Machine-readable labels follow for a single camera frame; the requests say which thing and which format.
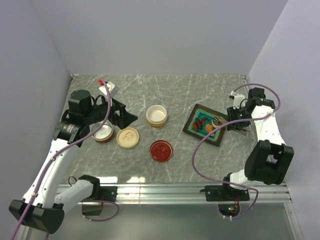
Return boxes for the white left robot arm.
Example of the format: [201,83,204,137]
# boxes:
[9,89,138,234]

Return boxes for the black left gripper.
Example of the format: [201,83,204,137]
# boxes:
[84,94,138,129]

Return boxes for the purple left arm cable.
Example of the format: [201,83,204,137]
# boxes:
[11,81,120,240]

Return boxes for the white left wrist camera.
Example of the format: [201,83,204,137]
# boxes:
[98,77,119,98]

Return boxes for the brown steel-lined container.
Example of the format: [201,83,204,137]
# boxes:
[90,120,115,144]

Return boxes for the orange fried chicken piece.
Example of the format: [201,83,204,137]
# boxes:
[205,124,215,134]

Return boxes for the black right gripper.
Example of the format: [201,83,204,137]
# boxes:
[226,105,253,131]

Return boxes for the teal square ceramic plate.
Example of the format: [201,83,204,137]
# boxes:
[182,103,228,140]

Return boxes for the dark brown sausage piece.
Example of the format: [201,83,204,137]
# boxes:
[193,117,203,132]

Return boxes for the red-brown sausage piece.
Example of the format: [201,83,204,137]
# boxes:
[201,117,211,125]

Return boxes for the cream round lid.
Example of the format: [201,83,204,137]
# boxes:
[116,127,140,149]

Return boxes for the red round lid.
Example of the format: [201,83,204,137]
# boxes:
[149,140,173,163]

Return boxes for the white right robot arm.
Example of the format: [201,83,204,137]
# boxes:
[220,87,294,200]

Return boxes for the cream round container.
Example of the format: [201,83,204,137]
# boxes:
[145,105,168,127]

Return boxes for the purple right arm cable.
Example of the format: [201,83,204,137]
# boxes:
[191,83,282,221]

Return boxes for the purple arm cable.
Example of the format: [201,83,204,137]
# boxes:
[191,83,282,221]
[11,81,120,240]

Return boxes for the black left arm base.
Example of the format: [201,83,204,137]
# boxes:
[81,186,118,217]

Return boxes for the beige steamed bun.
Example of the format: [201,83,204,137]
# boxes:
[211,117,223,129]

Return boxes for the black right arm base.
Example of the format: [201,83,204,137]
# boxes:
[199,185,250,202]

